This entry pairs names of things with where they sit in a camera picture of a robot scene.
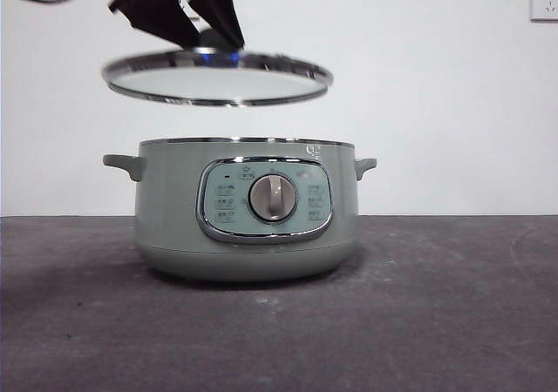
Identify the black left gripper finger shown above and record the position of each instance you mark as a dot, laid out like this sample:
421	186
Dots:
218	4
161	15

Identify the sage green electric cooking pot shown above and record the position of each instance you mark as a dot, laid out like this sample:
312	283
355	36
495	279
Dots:
174	200

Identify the white wall socket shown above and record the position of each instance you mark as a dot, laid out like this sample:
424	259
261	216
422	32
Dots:
545	2

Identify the glass lid with green knob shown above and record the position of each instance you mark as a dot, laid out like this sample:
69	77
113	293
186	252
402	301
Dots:
218	80

